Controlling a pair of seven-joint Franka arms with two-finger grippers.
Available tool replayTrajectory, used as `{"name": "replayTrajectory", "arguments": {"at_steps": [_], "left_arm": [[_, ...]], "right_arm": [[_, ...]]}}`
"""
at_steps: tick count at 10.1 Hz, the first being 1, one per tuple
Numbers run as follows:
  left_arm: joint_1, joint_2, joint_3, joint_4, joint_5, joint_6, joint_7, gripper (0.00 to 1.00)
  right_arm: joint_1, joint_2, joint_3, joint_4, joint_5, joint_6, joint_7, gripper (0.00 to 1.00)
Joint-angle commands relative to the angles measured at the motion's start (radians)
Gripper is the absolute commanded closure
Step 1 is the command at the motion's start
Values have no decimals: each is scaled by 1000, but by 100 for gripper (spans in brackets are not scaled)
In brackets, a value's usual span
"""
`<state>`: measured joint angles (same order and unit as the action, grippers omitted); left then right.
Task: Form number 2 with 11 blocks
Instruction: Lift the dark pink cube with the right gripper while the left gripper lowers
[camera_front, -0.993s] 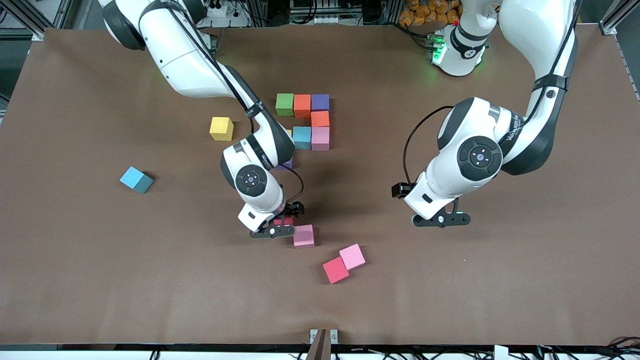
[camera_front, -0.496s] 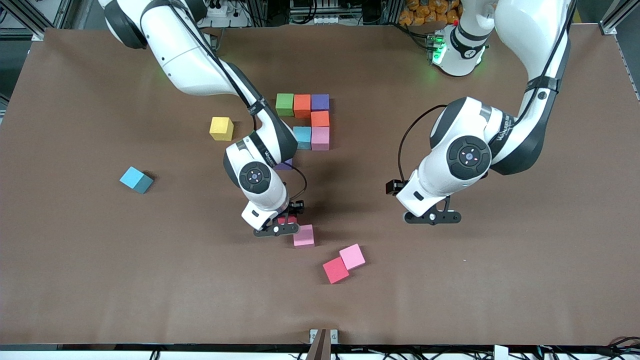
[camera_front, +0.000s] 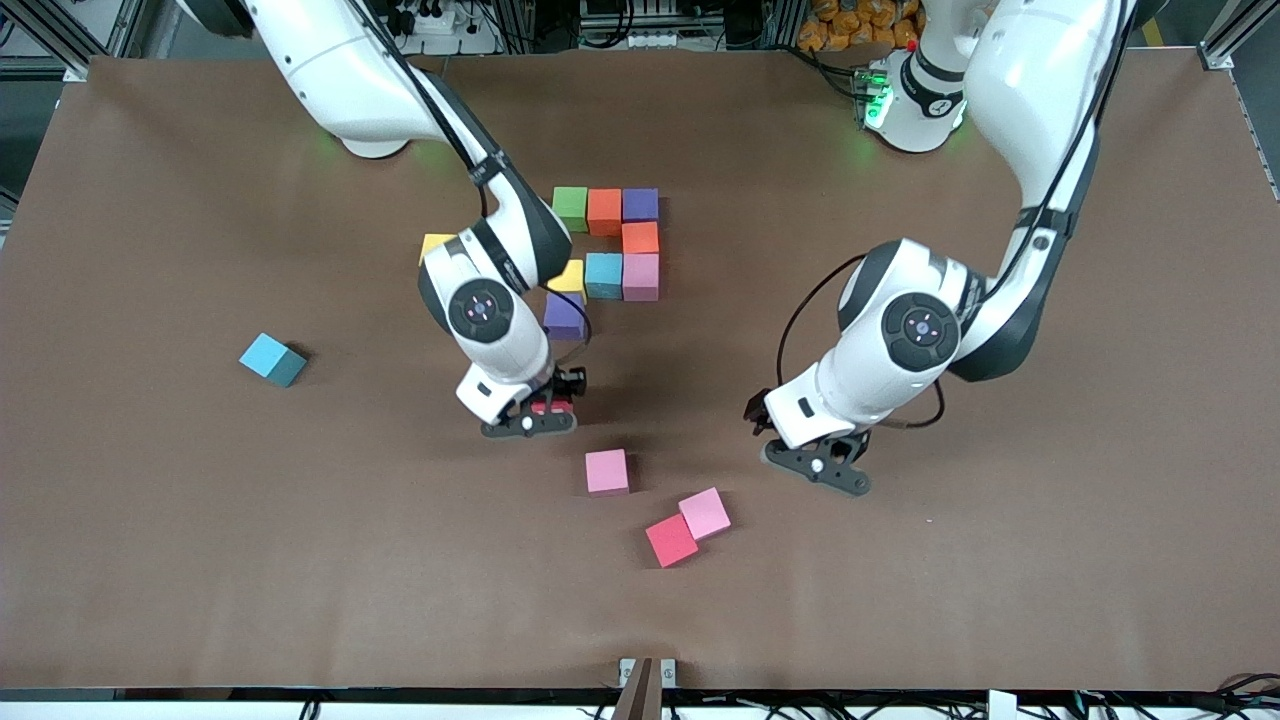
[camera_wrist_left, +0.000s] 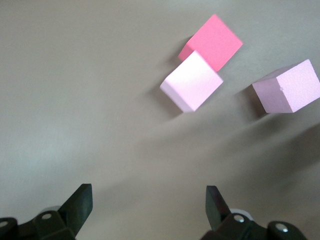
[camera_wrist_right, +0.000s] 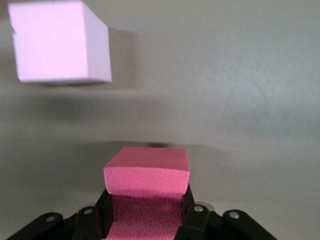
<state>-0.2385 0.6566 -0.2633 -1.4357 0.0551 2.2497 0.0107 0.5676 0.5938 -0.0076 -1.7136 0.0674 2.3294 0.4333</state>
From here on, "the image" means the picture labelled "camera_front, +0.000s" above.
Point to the pile of orange snack bags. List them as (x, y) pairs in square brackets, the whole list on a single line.
[(840, 25)]

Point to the aluminium frame post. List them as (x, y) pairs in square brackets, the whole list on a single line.
[(125, 25), (1235, 35)]

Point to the red foam block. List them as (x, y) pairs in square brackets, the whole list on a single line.
[(671, 540), (552, 406)]

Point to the brown camera mast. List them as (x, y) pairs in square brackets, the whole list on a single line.
[(640, 702)]

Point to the small white tag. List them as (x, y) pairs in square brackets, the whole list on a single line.
[(1002, 706)]

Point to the orange foam block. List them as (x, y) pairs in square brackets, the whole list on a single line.
[(640, 238), (604, 211)]

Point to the green foam block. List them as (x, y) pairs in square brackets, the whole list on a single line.
[(570, 208)]

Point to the blue foam block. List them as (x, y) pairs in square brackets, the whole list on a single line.
[(603, 275), (266, 355)]

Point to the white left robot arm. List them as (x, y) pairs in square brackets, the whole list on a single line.
[(1040, 80)]

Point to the yellow foam block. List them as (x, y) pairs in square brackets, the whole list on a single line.
[(433, 243), (572, 277)]

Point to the purple foam block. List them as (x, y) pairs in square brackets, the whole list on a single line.
[(640, 205), (565, 315)]

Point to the grey metal mount bracket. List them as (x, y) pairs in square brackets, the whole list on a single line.
[(669, 672)]

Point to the pink foam block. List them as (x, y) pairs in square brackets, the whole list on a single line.
[(640, 277), (606, 470), (704, 513)]

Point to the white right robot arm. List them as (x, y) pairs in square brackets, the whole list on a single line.
[(340, 70)]

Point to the white power strip with plugs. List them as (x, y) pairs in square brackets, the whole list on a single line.
[(455, 42)]

